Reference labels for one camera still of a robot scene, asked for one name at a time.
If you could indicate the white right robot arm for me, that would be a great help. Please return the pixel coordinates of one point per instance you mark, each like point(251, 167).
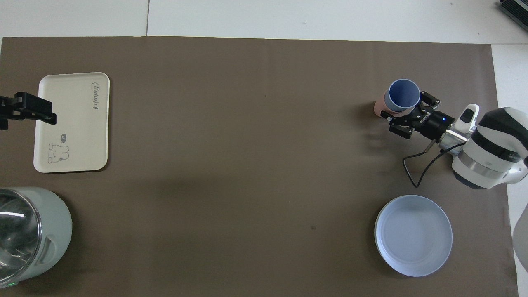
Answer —
point(491, 152)

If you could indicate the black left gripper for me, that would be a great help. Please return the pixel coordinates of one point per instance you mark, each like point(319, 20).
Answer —
point(5, 109)

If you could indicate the cream rabbit print tray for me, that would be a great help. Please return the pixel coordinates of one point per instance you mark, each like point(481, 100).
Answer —
point(78, 123)

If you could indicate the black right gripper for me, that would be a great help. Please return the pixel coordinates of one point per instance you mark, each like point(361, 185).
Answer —
point(433, 123)

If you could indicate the pale green cooking pot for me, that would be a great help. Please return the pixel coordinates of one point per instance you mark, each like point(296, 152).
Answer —
point(49, 222)

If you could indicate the dark grey finned device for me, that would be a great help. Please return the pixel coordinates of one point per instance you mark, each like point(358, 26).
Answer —
point(515, 10)

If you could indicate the blue ribbed cup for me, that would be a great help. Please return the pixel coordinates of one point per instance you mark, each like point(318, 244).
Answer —
point(402, 95)

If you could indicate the lavender blue plate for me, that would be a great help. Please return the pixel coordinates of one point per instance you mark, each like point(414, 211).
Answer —
point(413, 235)

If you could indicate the brown table mat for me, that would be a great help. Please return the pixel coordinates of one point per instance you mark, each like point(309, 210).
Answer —
point(247, 165)

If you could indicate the pink cup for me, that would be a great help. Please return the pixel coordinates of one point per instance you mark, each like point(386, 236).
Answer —
point(378, 109)

